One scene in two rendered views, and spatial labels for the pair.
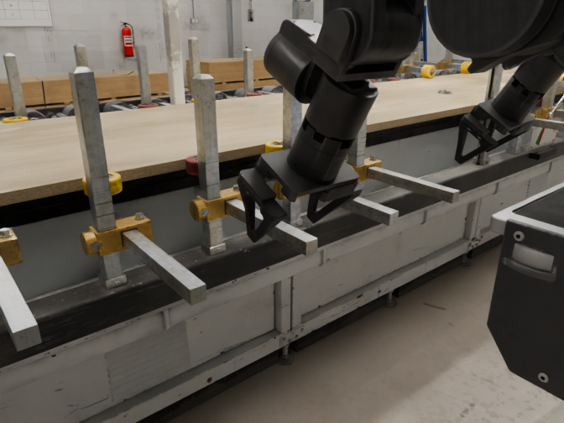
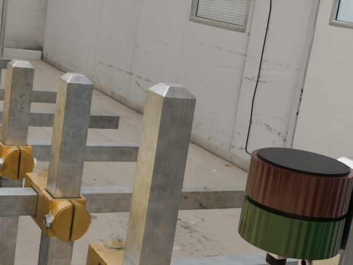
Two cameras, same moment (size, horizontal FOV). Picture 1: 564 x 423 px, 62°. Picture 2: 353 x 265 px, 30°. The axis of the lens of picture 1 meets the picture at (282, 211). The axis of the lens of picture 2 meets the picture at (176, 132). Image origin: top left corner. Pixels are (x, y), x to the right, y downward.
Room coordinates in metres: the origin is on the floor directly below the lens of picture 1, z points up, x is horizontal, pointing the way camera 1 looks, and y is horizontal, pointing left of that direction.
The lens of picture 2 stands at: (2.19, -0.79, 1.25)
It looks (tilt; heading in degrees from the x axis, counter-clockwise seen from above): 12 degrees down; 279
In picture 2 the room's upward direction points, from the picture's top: 9 degrees clockwise
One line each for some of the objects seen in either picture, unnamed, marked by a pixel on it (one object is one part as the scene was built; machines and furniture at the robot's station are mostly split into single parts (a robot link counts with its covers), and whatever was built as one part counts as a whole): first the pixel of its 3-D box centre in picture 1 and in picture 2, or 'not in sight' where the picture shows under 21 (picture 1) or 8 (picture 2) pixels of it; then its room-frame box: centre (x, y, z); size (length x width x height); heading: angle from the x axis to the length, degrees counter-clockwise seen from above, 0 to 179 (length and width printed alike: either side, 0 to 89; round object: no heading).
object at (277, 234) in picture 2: not in sight; (291, 221); (2.17, -1.16, 1.13); 0.06 x 0.06 x 0.02
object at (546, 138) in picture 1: (544, 135); not in sight; (2.10, -1.19, 0.75); 0.26 x 0.01 x 0.10; 129
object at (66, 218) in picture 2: not in sight; (55, 205); (2.46, -1.60, 0.95); 0.14 x 0.06 x 0.05; 129
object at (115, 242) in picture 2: not in sight; (115, 241); (2.34, -1.45, 0.98); 0.02 x 0.02 x 0.01
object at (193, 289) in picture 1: (143, 249); not in sight; (0.83, 0.27, 0.80); 0.43 x 0.03 x 0.04; 39
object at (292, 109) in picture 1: (291, 144); not in sight; (1.19, -0.03, 0.93); 0.04 x 0.04 x 0.48; 39
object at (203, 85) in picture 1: (209, 181); not in sight; (1.04, 0.17, 0.88); 0.04 x 0.04 x 0.48; 39
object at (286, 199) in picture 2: not in sight; (299, 180); (2.17, -1.16, 1.16); 0.06 x 0.06 x 0.02
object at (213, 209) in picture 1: (218, 204); not in sight; (1.05, 0.15, 0.82); 0.14 x 0.06 x 0.05; 129
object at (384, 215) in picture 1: (326, 194); not in sight; (1.14, -0.12, 0.81); 0.43 x 0.03 x 0.04; 39
